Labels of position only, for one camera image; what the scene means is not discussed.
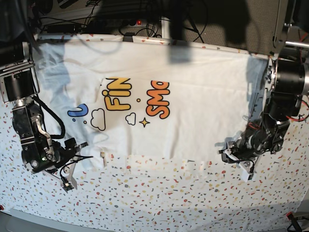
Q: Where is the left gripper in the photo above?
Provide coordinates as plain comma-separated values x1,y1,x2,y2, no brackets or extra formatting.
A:
218,125,285,182

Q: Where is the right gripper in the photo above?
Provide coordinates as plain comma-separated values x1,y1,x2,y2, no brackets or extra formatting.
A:
22,138,93,191

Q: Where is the white printed T-shirt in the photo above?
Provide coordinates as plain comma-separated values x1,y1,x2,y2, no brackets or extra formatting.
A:
36,42,267,166

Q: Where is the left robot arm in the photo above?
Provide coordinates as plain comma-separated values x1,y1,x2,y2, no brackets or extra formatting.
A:
218,0,309,182

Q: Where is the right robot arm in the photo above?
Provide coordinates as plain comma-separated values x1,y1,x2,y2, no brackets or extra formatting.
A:
0,42,88,192

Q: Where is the terrazzo pattern tablecloth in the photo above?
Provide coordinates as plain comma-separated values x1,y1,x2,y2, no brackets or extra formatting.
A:
0,35,309,232

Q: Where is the red clamp bottom right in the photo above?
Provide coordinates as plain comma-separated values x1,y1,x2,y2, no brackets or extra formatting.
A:
286,212,302,232

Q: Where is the black table clamp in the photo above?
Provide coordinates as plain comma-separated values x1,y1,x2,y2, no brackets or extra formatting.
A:
123,32,135,42

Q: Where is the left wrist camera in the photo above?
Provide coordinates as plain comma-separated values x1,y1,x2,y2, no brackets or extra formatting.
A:
241,167,255,182

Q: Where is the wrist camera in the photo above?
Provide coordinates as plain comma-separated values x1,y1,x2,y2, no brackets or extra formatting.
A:
241,167,255,182
61,177,74,192

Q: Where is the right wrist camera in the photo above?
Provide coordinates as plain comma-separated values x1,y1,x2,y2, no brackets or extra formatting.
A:
61,177,74,192

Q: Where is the white metal post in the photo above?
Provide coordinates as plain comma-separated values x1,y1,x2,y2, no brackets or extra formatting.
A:
160,16,171,39

